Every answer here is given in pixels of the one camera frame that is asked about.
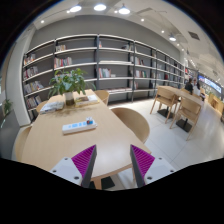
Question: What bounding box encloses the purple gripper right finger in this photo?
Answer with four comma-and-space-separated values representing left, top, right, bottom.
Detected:
130, 145, 175, 187

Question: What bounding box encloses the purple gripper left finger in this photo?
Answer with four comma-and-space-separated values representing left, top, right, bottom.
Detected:
50, 145, 97, 188

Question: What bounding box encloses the small charger plug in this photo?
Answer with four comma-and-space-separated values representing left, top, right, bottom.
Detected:
86, 117, 93, 125

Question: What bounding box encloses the white power strip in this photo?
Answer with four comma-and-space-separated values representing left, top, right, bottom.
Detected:
62, 121, 97, 134

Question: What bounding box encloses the wooden chair right of table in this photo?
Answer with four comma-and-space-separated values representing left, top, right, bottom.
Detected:
112, 107, 150, 143

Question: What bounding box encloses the wooden chair of table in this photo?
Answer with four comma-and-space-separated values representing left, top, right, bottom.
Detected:
15, 126, 31, 161
112, 107, 150, 143

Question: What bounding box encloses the wooden chair left of table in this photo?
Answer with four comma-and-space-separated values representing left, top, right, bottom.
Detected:
15, 126, 31, 161

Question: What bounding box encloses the open magazine on table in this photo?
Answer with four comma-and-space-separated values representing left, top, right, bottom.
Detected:
40, 101, 64, 114

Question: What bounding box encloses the wooden slat chair front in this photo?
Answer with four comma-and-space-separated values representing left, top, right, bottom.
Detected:
171, 97, 202, 135

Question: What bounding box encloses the wooden slat chair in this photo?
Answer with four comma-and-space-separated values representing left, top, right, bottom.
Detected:
171, 97, 202, 135
154, 86, 178, 121

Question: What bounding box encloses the wooden slat chair back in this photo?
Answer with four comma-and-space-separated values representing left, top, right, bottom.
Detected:
154, 86, 178, 121

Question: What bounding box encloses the wooden chair far end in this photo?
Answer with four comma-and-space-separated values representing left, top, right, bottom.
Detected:
95, 90, 109, 104

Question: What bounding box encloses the green potted plant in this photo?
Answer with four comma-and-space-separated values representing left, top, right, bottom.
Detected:
48, 68, 88, 106

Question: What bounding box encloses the seated person in background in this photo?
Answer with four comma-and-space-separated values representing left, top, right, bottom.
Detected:
185, 78, 193, 94

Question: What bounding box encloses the grey wall bookshelf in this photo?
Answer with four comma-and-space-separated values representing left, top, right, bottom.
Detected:
22, 34, 184, 119

